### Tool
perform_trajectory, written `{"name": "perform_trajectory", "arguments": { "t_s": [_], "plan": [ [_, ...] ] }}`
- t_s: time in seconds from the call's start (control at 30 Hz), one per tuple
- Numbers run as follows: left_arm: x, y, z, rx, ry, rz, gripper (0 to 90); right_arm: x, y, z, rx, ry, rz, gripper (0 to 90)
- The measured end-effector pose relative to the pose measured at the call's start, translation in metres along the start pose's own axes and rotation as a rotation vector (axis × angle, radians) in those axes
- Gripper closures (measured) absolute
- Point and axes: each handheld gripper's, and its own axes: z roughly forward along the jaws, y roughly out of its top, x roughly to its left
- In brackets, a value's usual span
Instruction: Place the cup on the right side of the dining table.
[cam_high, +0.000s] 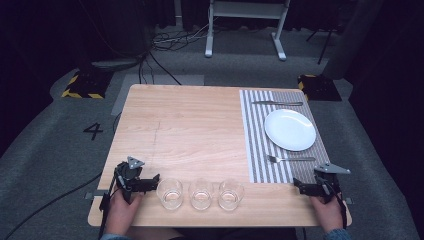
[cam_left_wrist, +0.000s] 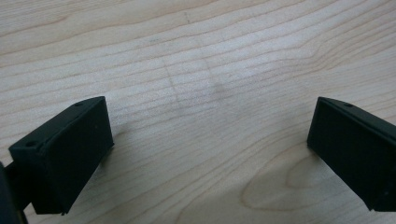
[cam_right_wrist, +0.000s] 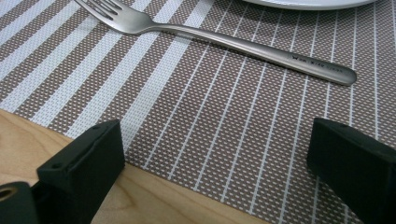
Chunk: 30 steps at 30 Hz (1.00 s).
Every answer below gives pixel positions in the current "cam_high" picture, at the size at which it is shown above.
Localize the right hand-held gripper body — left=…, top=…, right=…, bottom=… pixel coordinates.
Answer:
left=313, top=162, right=352, bottom=203

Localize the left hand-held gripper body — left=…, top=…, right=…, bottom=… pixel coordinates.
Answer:
left=113, top=155, right=151, bottom=204

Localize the clear drinking glass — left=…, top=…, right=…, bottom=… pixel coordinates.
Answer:
left=217, top=179, right=246, bottom=212
left=187, top=179, right=215, bottom=211
left=156, top=178, right=184, bottom=211

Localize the person's right hand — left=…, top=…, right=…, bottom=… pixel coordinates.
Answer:
left=309, top=193, right=345, bottom=233

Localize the person's left hand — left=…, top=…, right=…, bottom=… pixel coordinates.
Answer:
left=105, top=189, right=145, bottom=236

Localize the silver fork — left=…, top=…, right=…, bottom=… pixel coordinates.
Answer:
left=267, top=154, right=317, bottom=165

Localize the white round plate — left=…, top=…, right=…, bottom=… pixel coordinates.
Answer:
left=263, top=108, right=317, bottom=152

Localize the grey striped placemat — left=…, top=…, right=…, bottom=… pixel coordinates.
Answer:
left=238, top=89, right=332, bottom=184

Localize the silver table knife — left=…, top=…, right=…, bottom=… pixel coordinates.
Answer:
left=251, top=99, right=304, bottom=108

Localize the black tripod stand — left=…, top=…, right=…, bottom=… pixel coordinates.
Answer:
left=305, top=23, right=338, bottom=66

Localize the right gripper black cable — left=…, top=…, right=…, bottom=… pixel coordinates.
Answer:
left=333, top=191, right=349, bottom=230

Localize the black floor cable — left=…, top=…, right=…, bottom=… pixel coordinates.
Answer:
left=2, top=170, right=103, bottom=240

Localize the black yellow striped base plate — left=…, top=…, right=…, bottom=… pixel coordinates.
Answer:
left=61, top=69, right=115, bottom=100
left=297, top=73, right=343, bottom=102

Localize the bundle of floor cables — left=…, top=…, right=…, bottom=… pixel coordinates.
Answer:
left=138, top=19, right=214, bottom=86

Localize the white metal desk frame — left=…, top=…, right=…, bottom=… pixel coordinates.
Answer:
left=203, top=0, right=292, bottom=62

